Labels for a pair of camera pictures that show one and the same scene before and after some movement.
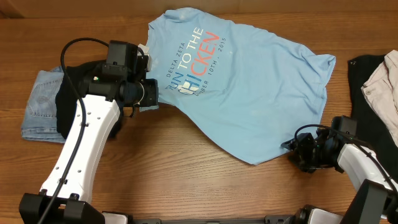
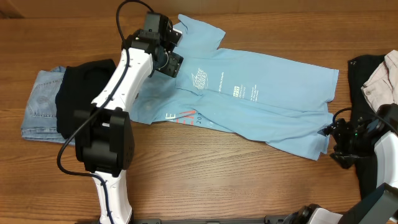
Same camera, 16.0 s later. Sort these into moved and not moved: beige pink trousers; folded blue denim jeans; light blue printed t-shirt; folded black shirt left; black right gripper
Moved: light blue printed t-shirt; black right gripper
Not moved: folded black shirt left; beige pink trousers; folded blue denim jeans
